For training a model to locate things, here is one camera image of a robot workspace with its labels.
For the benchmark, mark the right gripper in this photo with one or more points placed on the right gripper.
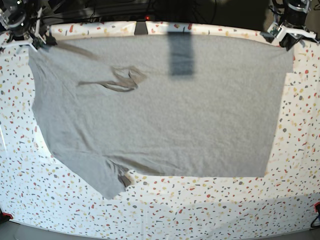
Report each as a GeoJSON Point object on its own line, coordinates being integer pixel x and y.
{"type": "Point", "coordinates": [21, 20]}

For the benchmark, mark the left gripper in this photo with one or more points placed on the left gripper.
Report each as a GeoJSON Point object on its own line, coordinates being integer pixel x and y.
{"type": "Point", "coordinates": [293, 21]}

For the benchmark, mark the grey T-shirt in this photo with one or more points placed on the grey T-shirt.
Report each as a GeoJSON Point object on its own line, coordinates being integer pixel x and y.
{"type": "Point", "coordinates": [162, 105]}

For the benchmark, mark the terrazzo pattern table cover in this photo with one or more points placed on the terrazzo pattern table cover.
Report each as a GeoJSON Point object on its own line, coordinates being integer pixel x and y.
{"type": "Point", "coordinates": [36, 189]}

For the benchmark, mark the red corner clamp right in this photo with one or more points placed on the red corner clamp right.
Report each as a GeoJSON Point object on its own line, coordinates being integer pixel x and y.
{"type": "Point", "coordinates": [317, 207]}

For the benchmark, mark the red corner clamp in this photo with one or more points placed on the red corner clamp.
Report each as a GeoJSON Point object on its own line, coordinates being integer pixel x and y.
{"type": "Point", "coordinates": [5, 217]}
{"type": "Point", "coordinates": [317, 207]}

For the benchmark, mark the red corner clamp left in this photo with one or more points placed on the red corner clamp left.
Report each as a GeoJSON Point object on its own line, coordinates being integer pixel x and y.
{"type": "Point", "coordinates": [5, 217]}

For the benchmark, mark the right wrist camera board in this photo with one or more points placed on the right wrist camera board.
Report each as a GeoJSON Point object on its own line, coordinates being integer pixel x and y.
{"type": "Point", "coordinates": [37, 43]}

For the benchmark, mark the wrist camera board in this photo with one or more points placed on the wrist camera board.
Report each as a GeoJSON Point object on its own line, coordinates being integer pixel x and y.
{"type": "Point", "coordinates": [274, 29]}
{"type": "Point", "coordinates": [37, 43]}

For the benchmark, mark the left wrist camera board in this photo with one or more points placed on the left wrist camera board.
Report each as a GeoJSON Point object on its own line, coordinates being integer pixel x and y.
{"type": "Point", "coordinates": [274, 29]}

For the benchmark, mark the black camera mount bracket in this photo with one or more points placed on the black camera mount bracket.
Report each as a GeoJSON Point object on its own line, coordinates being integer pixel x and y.
{"type": "Point", "coordinates": [140, 28]}

